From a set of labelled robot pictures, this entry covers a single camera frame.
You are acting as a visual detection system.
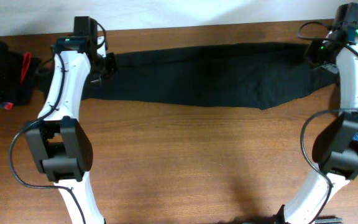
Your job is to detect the black cable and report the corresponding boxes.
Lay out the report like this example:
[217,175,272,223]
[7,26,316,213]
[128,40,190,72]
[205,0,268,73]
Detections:
[296,20,358,224]
[8,21,108,224]

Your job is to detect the left black cable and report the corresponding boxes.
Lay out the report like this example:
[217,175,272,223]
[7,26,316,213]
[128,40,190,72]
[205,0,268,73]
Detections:
[8,21,108,224]

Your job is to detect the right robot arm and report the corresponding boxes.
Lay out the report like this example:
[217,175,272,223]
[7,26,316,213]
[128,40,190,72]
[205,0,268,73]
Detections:
[272,2,358,223]

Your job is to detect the black clothes stack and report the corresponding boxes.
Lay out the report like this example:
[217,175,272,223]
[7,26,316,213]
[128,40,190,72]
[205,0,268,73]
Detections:
[0,41,41,110]

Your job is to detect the black trousers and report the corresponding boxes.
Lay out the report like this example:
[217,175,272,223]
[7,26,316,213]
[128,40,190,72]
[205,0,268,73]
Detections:
[39,42,338,111]

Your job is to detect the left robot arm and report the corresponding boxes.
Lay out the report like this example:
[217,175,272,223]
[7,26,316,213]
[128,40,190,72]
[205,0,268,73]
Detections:
[21,16,117,223]

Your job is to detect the right black cable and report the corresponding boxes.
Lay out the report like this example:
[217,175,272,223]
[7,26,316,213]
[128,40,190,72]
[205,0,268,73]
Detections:
[296,20,358,224]

